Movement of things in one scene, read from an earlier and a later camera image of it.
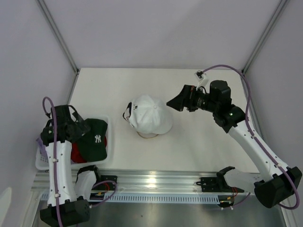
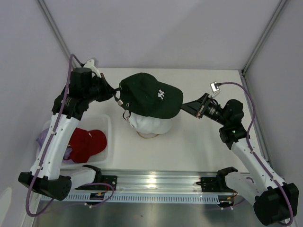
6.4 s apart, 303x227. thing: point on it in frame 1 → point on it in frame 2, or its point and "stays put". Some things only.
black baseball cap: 129,107 stays put
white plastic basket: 42,160 stays put
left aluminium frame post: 59,33 stays put
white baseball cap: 148,115 stays put
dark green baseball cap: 93,145 → 142,94
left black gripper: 81,127 → 109,91
